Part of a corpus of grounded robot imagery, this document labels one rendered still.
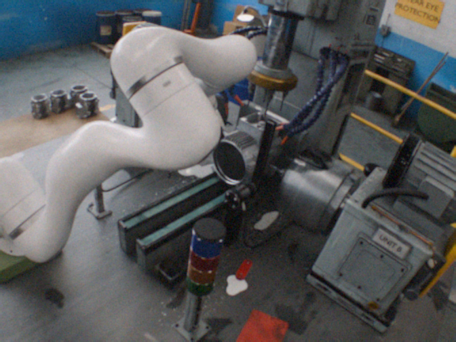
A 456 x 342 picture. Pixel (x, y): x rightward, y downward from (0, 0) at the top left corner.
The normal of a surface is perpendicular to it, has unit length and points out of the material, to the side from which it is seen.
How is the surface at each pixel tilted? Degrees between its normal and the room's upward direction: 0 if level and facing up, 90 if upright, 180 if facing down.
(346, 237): 90
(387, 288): 90
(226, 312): 0
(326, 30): 90
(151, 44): 46
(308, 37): 90
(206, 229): 0
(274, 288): 0
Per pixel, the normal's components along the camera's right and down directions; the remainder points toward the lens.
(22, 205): 0.64, -0.22
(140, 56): 0.08, 0.11
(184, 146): 0.07, 0.37
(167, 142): -0.14, 0.30
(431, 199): -0.66, 0.34
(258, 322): 0.17, -0.81
